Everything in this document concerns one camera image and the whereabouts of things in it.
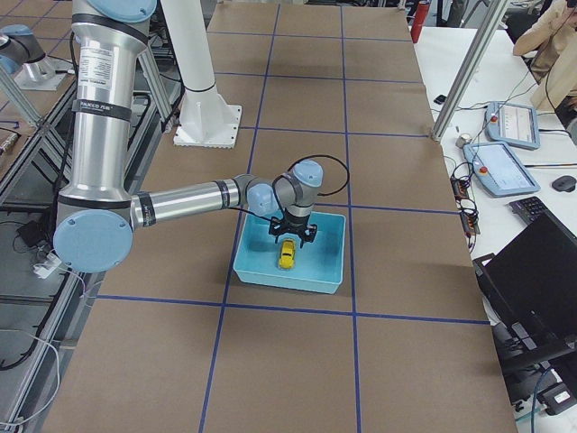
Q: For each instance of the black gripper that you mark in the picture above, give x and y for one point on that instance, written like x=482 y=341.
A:
x=295 y=225

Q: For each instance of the yellow beetle toy car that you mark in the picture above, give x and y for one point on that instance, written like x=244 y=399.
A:
x=287 y=254

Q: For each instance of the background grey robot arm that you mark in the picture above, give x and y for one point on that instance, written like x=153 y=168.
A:
x=24 y=59

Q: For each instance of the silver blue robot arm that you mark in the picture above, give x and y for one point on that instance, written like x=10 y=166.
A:
x=102 y=205

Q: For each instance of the light blue plastic bin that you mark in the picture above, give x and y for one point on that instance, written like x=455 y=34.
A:
x=318 y=266

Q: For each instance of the small metal cylinder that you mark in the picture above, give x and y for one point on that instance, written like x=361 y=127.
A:
x=462 y=140

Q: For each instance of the small black phone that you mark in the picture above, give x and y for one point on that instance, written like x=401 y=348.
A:
x=440 y=98

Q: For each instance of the near teach pendant tablet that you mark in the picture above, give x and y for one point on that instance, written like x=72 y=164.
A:
x=499 y=170

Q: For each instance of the teach pendant tablet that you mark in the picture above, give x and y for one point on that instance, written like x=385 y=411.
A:
x=499 y=170
x=513 y=124

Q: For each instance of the black keyboard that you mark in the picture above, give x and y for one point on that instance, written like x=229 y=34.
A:
x=529 y=209

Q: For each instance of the far teach pendant tablet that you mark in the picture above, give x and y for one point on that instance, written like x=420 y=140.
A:
x=513 y=124

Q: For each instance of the black laptop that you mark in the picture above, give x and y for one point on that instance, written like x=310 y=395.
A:
x=531 y=283

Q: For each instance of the red bottle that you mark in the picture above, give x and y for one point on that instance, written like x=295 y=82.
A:
x=419 y=18

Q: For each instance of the white power strip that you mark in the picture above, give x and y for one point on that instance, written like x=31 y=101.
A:
x=50 y=264

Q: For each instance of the black computer mouse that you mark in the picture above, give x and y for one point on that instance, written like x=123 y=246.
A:
x=565 y=183

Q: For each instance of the seated person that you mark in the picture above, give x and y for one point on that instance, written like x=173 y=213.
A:
x=550 y=36

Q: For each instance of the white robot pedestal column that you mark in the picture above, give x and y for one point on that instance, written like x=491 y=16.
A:
x=205 y=119

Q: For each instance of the aluminium frame post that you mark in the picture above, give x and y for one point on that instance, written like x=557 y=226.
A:
x=479 y=45

